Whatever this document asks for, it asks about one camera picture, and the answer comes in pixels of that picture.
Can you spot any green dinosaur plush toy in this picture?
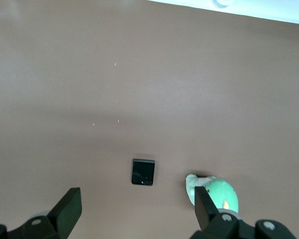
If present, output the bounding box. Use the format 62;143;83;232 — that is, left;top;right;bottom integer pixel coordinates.
185;173;240;214

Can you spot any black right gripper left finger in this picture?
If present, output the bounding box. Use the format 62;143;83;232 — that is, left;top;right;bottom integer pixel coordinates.
0;187;82;239

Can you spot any brown table cover mat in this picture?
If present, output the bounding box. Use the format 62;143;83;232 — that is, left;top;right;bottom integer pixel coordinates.
0;0;299;239

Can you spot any black flip phone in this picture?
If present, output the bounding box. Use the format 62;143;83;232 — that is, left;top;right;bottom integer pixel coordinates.
131;158;156;186

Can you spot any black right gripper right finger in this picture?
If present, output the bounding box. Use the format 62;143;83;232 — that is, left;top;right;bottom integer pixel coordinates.
191;185;299;239

